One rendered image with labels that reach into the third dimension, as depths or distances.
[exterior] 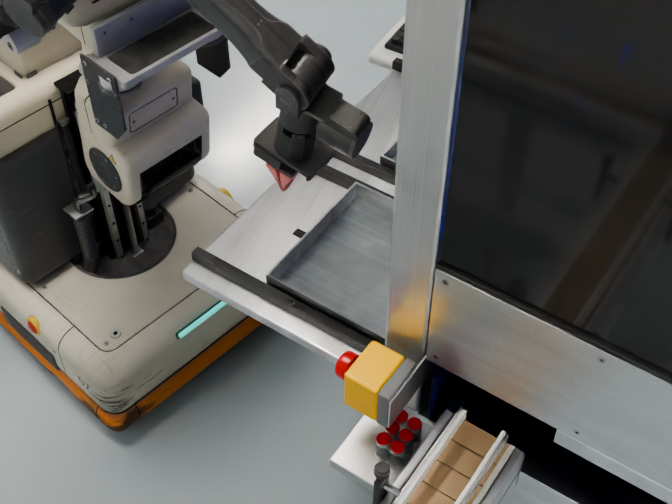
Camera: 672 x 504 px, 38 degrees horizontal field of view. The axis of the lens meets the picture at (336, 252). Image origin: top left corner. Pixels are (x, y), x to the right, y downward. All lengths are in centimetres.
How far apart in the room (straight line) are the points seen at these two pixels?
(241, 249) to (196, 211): 93
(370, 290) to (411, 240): 41
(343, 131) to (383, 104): 62
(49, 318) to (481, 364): 136
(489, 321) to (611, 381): 16
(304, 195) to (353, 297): 25
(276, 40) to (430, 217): 31
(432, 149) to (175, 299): 139
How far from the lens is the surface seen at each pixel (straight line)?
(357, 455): 141
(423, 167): 109
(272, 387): 253
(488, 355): 125
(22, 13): 160
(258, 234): 167
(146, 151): 198
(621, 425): 123
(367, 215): 169
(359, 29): 364
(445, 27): 97
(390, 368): 130
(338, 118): 130
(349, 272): 160
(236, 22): 125
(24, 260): 238
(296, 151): 138
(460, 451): 136
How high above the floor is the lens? 210
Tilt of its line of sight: 48 degrees down
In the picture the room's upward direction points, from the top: straight up
